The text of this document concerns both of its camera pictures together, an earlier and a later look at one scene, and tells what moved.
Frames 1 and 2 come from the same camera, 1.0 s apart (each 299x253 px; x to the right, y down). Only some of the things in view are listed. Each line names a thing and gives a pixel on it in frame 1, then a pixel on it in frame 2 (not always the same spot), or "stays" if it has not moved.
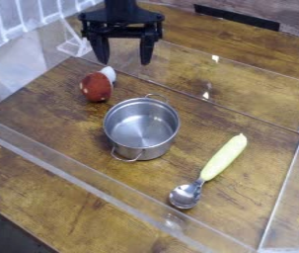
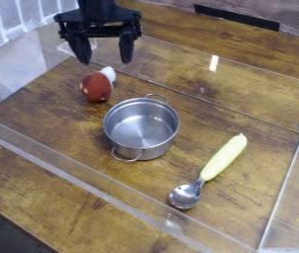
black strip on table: (237, 17) stays
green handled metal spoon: (184, 195) stays
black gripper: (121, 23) to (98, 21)
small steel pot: (140, 126) stays
